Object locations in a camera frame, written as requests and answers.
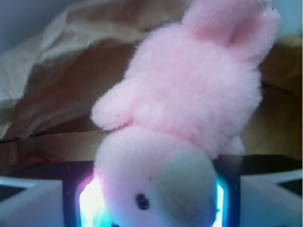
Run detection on pink plush bunny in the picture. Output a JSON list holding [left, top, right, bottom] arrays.
[[91, 0, 281, 227]]

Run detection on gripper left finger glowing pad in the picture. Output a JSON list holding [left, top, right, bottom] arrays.
[[0, 163, 111, 227]]

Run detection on brown paper bag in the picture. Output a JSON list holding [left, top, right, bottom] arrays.
[[0, 0, 303, 166]]

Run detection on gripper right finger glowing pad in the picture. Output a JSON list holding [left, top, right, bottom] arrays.
[[213, 155, 303, 227]]

